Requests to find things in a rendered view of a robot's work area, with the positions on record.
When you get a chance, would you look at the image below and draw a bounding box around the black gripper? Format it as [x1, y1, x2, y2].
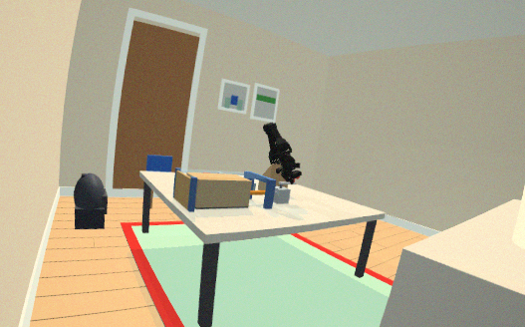
[276, 163, 302, 185]

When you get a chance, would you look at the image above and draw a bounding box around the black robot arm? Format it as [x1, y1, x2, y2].
[263, 122, 300, 169]

